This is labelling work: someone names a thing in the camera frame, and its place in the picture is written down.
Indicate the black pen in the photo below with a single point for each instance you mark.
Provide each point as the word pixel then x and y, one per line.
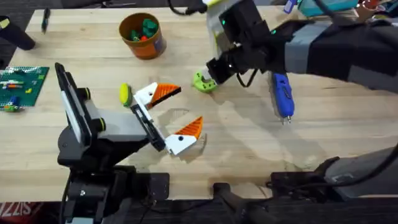
pixel 45 20

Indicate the green board with toy blocks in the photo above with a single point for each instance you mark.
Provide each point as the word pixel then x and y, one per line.
pixel 21 87

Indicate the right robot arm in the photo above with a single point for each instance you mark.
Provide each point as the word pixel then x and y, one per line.
pixel 342 46

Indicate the right wrist upright pale plate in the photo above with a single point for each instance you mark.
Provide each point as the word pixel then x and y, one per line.
pixel 214 28

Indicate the grey black left gripper body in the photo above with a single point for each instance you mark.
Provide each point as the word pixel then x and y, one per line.
pixel 124 124

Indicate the teal box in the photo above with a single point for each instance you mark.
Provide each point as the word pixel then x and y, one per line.
pixel 326 7

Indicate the yellow green toy vegetable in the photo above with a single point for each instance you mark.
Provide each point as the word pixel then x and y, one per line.
pixel 125 94

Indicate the white orange left gripper finger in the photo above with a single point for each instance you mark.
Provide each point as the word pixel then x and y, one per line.
pixel 180 144
pixel 146 93

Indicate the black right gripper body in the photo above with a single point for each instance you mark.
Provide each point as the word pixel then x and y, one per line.
pixel 248 53

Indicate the green disc with holes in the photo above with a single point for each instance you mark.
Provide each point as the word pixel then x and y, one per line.
pixel 200 84

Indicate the red printed sheet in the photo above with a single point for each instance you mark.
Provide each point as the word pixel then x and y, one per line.
pixel 18 211

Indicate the orange tub with toys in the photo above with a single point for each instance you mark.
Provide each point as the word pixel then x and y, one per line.
pixel 146 46

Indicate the black rail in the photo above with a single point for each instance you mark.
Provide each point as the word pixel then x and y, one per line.
pixel 192 213

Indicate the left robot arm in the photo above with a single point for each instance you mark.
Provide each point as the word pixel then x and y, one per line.
pixel 93 155

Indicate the left wrist upright black plate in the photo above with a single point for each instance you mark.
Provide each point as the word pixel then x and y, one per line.
pixel 73 102

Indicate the black cylinder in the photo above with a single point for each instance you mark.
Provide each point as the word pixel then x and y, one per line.
pixel 15 35

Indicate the blue electric screwdriver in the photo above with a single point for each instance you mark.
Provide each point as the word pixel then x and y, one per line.
pixel 283 93

